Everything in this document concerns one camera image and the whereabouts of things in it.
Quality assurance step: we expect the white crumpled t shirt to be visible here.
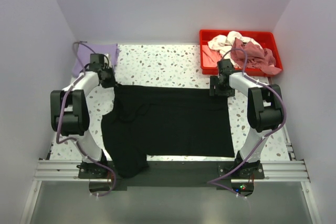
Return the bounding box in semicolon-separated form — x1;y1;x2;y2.
205;31;262;56

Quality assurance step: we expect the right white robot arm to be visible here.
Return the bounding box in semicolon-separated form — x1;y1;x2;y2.
209;59;286;178

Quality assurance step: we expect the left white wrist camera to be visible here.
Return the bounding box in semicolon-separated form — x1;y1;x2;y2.
104;54;112;68

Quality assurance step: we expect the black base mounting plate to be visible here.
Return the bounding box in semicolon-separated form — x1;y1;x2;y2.
77;161;265;194

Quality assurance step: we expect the black t shirt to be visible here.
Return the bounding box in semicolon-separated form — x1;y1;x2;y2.
101;85;235;178

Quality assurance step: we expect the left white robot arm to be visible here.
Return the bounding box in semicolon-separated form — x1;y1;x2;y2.
50;53;116;178

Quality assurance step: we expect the salmon pink t shirt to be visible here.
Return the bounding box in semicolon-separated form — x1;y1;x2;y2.
202;45;222;68

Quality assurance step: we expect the folded lavender t shirt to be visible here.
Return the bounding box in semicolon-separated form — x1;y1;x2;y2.
72;43;120;77

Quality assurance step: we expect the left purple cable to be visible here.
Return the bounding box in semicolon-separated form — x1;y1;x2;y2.
56;41;118;197

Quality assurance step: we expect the dusty rose crumpled t shirt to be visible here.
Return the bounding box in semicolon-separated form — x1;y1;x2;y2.
230;38;282;75

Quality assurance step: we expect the aluminium extrusion rail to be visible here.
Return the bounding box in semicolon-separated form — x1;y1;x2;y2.
33;160;310;182

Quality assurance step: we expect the red plastic bin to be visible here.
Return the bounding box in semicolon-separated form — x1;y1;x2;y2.
199;29;283;77

